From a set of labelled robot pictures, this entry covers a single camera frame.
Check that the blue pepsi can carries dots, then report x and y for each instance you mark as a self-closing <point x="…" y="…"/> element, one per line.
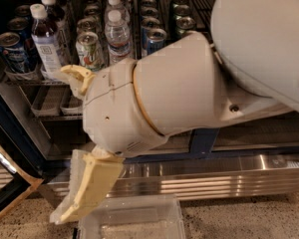
<point x="21" y="26"/>
<point x="13" y="51"/>

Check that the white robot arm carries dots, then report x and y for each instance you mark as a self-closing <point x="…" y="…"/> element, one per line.
<point x="247" y="69"/>

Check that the clear water bottle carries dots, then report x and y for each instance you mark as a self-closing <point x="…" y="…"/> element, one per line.
<point x="117" y="5"/>
<point x="118" y="36"/>

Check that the front blue pepsi can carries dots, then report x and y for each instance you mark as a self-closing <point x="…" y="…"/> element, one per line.
<point x="13" y="51"/>

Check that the front blue energy drink can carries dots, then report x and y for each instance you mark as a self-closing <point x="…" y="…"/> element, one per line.
<point x="155" y="40"/>

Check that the front clear water bottle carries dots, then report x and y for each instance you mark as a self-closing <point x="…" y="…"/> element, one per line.
<point x="118" y="36"/>

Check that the front dark juice bottle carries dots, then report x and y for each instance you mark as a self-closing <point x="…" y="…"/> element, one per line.
<point x="45" y="35"/>

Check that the front white patterned can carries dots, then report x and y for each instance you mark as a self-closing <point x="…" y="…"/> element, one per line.
<point x="90" y="51"/>

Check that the lower wire shelf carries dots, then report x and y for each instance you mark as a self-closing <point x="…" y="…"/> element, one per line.
<point x="56" y="117"/>

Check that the blue energy drink can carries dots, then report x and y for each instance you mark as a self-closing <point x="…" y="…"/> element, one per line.
<point x="146" y="25"/>
<point x="155" y="40"/>

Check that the top wire shelf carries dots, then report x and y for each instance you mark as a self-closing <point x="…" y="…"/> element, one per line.
<point x="200" y="13"/>

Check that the white patterned can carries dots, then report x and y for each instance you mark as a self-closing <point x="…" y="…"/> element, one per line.
<point x="88" y="24"/>
<point x="90" y="51"/>

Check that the blue fridge door frame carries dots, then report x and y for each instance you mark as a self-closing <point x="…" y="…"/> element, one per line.
<point x="187" y="145"/>

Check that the wire shelf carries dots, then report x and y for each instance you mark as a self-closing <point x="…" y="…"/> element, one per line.
<point x="200" y="13"/>
<point x="56" y="117"/>

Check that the clear plastic bin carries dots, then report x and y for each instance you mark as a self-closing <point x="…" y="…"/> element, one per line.
<point x="137" y="217"/>

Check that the dark juice bottle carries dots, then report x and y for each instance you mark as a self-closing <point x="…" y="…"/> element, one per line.
<point x="45" y="35"/>
<point x="58" y="15"/>

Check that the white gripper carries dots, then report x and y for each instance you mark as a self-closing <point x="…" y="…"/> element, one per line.
<point x="118" y="109"/>

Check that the open fridge door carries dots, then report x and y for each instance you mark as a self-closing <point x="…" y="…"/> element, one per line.
<point x="18" y="179"/>

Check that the steel fridge base grille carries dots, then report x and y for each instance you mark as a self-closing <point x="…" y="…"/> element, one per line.
<point x="210" y="178"/>

